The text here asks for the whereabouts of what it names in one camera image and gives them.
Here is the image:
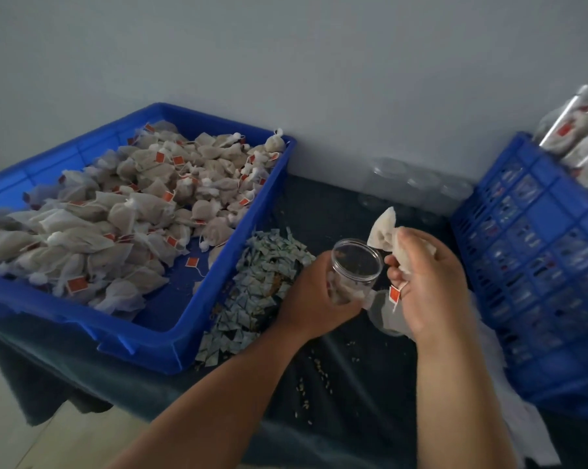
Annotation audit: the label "person's left hand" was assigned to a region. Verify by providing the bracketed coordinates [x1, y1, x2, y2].
[273, 251, 368, 344]

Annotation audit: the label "person's right hand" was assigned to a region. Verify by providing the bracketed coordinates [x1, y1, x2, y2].
[385, 227, 477, 344]

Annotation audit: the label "white tea bag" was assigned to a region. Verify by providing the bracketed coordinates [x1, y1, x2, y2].
[367, 206, 437, 275]
[364, 282, 416, 340]

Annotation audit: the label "clear plastic jar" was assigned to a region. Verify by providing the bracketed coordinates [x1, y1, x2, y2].
[405, 172, 442, 216]
[359, 158, 413, 211]
[437, 179, 474, 216]
[327, 238, 385, 306]

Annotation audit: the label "person's left forearm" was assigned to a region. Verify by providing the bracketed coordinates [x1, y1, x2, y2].
[106, 315, 309, 469]

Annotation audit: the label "person's right forearm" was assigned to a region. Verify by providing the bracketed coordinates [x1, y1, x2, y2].
[413, 317, 521, 469]

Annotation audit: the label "scattered grain crumbs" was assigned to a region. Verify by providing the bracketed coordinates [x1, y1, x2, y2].
[293, 339, 359, 426]

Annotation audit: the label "dark table cloth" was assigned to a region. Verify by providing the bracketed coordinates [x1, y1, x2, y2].
[0, 175, 588, 469]

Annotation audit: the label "pile of small grey-green packets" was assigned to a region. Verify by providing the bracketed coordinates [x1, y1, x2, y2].
[195, 227, 317, 369]

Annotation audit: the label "blue slotted plastic crate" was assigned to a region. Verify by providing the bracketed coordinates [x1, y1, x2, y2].
[450, 132, 588, 425]

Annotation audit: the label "blue plastic tray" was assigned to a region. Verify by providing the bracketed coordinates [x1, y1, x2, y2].
[0, 102, 298, 376]

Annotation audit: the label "white cloth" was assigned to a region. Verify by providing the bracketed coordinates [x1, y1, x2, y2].
[470, 292, 562, 467]

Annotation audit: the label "pile of tagged tea bags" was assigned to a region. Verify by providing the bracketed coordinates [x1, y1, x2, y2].
[0, 120, 287, 316]

